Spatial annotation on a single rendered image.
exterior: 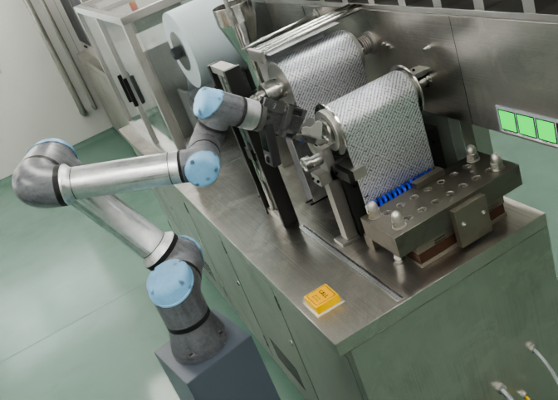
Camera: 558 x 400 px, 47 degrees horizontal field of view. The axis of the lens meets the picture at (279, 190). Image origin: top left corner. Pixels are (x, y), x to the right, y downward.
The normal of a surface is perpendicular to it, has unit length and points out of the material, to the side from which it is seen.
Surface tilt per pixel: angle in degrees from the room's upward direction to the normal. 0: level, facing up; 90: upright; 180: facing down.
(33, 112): 90
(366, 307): 0
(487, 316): 90
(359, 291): 0
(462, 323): 90
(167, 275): 8
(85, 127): 90
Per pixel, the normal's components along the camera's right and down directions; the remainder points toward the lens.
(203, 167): 0.06, 0.44
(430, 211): -0.33, -0.84
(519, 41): -0.85, 0.46
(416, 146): 0.41, 0.28
